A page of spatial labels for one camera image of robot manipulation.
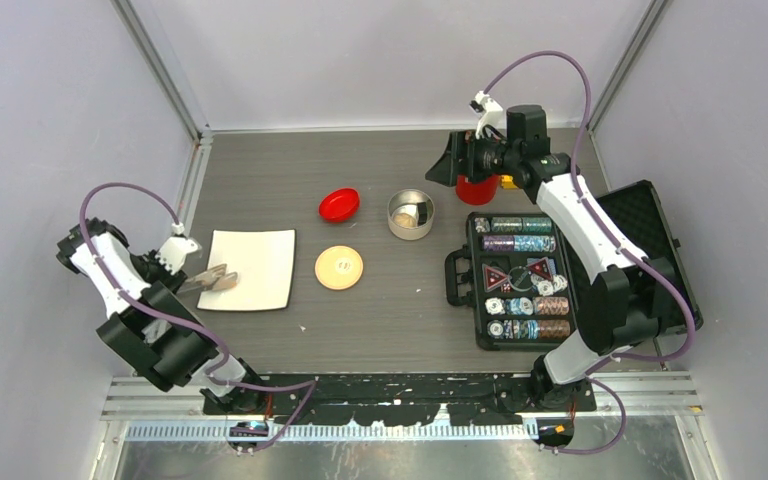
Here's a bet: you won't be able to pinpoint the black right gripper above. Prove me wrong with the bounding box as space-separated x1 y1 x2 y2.
425 128 519 188

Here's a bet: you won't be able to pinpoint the red tall cup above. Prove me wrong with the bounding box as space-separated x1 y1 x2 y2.
455 175 500 206

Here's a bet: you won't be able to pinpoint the black white sushi piece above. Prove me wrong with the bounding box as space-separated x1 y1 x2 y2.
400 202 429 228

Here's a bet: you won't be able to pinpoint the metal tongs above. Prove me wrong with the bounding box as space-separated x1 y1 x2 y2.
176 264 239 295

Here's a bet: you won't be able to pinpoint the beige bun food piece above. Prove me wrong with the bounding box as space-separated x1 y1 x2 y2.
391 213 418 229

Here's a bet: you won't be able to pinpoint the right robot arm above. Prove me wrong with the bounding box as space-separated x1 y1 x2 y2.
425 97 695 411

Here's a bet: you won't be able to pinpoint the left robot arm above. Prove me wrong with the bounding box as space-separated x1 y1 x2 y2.
56 218 267 414

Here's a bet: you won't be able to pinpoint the steel round lunch container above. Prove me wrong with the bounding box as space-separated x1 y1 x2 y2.
387 189 435 241

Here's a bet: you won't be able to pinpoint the yellow tape measure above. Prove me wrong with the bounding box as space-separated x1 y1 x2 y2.
499 175 518 190

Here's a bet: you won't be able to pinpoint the red round lid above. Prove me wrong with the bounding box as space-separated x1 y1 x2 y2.
318 188 361 223

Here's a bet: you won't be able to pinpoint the white square plate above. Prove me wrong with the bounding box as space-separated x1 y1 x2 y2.
197 229 296 312

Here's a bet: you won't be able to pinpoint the black poker chip case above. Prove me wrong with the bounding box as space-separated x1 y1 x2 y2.
444 180 703 352

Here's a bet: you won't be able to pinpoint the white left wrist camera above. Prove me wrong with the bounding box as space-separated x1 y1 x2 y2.
155 222 202 274

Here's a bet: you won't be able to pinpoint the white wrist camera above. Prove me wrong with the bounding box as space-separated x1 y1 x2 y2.
469 90 505 139
155 222 202 274

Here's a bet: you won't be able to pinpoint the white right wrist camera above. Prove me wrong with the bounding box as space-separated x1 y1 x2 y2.
469 90 505 139

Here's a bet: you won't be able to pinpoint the aluminium frame rail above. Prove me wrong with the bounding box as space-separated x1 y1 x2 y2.
101 371 705 455

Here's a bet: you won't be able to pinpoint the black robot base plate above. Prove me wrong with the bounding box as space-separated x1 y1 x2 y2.
200 373 596 427

